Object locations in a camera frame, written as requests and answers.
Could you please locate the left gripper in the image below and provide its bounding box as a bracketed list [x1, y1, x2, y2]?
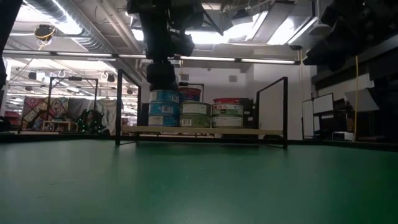
[126, 0, 205, 83]

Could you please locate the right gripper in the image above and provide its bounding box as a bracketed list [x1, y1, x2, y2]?
[302, 14, 362, 72]

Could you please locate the Bumble Bee light tuna can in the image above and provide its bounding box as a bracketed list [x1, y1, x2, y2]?
[211, 104, 244, 117]

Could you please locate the grey angled panel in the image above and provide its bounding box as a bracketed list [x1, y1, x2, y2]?
[343, 88, 381, 113]

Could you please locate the white hanging sheet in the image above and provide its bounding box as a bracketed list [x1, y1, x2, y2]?
[93, 98, 124, 131]

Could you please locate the long ceiling light bar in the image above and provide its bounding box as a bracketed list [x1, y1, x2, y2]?
[180, 55, 302, 65]
[0, 49, 147, 60]

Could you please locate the black computer with green fans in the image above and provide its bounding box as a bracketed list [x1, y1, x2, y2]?
[76, 108, 105, 134]

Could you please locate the small white device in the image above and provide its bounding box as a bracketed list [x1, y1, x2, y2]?
[331, 131, 355, 141]

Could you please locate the small wooden bench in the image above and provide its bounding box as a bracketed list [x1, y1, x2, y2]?
[42, 120, 78, 132]

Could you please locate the colourful patchwork fabric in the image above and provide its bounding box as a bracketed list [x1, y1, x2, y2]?
[21, 96, 70, 131]

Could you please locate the green table mat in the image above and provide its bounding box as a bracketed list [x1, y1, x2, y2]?
[0, 138, 398, 224]

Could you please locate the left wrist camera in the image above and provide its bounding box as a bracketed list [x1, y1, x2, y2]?
[169, 30, 196, 57]

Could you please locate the yellow hanging cable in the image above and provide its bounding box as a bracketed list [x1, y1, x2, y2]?
[353, 55, 360, 141]

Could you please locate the white wall board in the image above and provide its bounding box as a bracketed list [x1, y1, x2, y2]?
[312, 92, 335, 114]
[302, 98, 315, 139]

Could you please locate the wooden shelf with black frame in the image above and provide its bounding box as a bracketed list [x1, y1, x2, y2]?
[114, 68, 289, 149]

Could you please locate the silver ventilation duct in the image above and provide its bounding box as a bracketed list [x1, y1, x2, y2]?
[18, 0, 125, 54]

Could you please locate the black hanging cable reel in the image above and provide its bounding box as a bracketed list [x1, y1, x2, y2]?
[33, 24, 56, 50]

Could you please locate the black aluminium table frame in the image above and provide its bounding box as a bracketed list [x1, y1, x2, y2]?
[0, 132, 398, 152]

